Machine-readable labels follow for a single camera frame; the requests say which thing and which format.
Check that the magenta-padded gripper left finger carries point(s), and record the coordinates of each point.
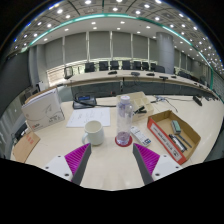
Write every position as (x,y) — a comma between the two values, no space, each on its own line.
(78,156)

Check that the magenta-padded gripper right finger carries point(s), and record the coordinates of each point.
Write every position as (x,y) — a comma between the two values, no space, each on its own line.
(147,157)

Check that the clear plastic water bottle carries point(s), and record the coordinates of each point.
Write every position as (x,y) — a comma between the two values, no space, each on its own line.
(124,121)

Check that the white remote control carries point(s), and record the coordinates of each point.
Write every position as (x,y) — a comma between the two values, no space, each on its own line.
(140,136)

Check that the flat round red coaster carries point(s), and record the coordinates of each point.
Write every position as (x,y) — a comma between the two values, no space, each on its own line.
(129,144)

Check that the white ceramic mug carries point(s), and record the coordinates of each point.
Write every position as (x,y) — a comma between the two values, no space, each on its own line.
(94,133)

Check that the brown box with red label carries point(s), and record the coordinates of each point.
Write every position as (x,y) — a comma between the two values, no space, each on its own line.
(163,133)

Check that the black marker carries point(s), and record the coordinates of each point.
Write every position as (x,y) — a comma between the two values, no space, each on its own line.
(177,143)

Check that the dark pen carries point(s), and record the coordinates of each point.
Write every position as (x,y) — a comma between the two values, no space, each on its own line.
(185,140)

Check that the grey whiteboard eraser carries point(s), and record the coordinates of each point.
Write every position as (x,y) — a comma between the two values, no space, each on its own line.
(176,127)

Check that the black stapler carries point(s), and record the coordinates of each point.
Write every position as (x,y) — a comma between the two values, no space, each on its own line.
(140,110)

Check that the flat brown cardboard sheet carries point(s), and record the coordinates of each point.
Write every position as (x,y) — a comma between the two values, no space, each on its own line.
(25,146)

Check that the black desk phone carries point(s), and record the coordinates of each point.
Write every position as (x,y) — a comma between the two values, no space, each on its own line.
(84,101)

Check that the white printed cardboard box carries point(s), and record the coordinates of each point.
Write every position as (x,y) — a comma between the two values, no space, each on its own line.
(43,111)

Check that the beige divided organizer tray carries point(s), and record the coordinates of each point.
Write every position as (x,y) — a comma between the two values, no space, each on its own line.
(141,100)

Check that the black box device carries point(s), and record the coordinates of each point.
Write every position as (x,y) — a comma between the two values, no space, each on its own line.
(20,130)

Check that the long curved conference desk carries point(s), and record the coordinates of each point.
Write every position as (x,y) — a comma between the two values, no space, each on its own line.
(100,89)

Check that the black microphone base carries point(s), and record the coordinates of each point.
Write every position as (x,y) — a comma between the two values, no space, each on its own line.
(197,100)

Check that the row of black office chairs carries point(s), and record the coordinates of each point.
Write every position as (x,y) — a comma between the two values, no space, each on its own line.
(126,65)

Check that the round ceiling lights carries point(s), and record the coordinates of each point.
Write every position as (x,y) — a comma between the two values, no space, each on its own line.
(115,9)

